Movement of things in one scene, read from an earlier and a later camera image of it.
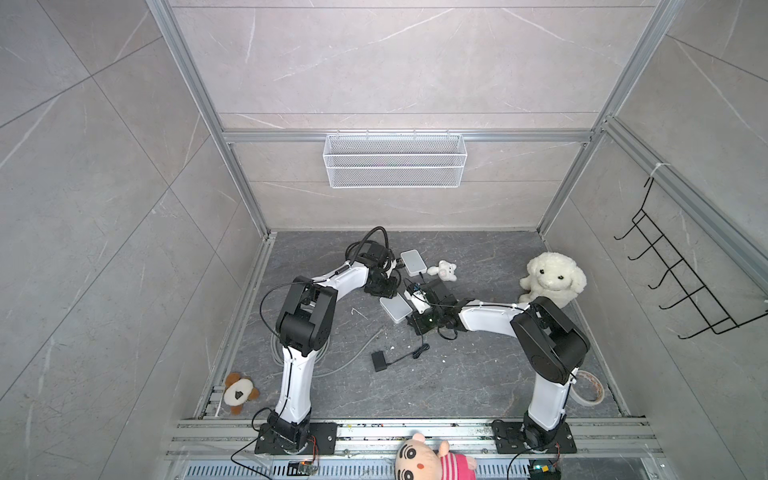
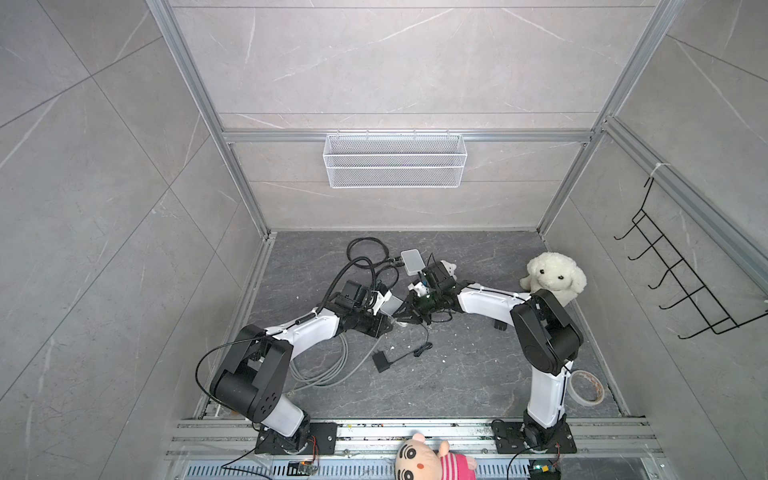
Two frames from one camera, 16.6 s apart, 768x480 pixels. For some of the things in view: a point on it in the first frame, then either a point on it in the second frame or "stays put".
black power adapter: (379, 360) stays put
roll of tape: (587, 391) stays put
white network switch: (413, 262) stays put
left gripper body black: (386, 288) to (366, 321)
